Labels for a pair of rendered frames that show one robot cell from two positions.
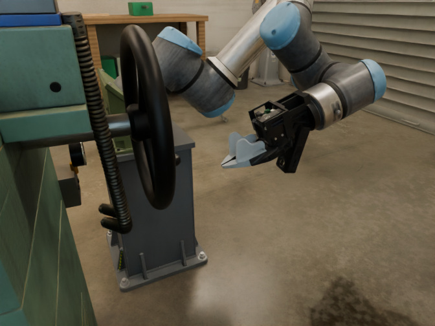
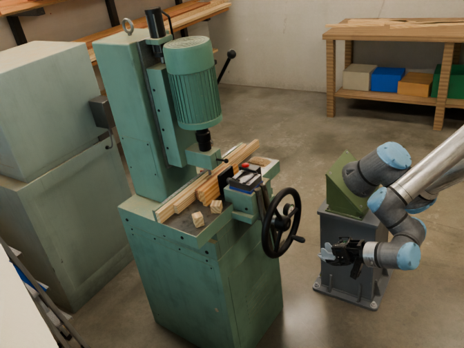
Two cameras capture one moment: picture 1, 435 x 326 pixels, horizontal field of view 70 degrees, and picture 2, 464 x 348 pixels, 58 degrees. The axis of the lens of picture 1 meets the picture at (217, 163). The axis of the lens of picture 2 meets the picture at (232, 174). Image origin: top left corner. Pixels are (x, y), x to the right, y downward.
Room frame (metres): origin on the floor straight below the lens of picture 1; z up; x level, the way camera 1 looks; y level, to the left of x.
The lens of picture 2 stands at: (-0.27, -0.95, 1.84)
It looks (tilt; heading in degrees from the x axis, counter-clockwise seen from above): 31 degrees down; 62
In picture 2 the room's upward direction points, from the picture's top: 8 degrees counter-clockwise
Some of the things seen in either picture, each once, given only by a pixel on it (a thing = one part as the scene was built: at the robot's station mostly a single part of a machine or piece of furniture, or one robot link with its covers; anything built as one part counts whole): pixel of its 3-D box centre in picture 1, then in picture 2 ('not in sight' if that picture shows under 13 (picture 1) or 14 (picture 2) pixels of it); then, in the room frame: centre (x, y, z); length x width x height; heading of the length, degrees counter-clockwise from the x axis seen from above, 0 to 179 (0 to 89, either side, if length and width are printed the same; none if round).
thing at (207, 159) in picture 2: not in sight; (204, 157); (0.34, 0.45, 1.03); 0.14 x 0.07 x 0.09; 113
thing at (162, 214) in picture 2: not in sight; (206, 179); (0.34, 0.45, 0.93); 0.60 x 0.02 x 0.05; 23
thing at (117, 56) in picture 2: not in sight; (150, 119); (0.24, 0.70, 1.16); 0.22 x 0.22 x 0.72; 23
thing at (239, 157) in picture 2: not in sight; (221, 172); (0.42, 0.46, 0.92); 0.60 x 0.02 x 0.04; 23
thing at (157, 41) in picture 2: not in sight; (156, 32); (0.30, 0.56, 1.54); 0.08 x 0.08 x 0.17; 23
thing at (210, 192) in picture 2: not in sight; (221, 184); (0.36, 0.36, 0.94); 0.23 x 0.02 x 0.07; 23
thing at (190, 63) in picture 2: not in sight; (193, 83); (0.35, 0.43, 1.35); 0.18 x 0.18 x 0.31
